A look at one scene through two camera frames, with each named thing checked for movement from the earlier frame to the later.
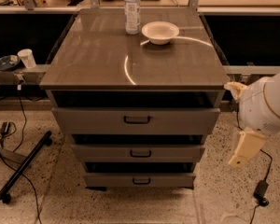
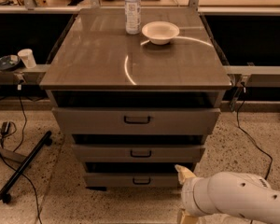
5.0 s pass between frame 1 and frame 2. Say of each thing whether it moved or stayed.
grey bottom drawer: stayed
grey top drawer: stayed
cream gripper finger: moved
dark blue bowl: stayed
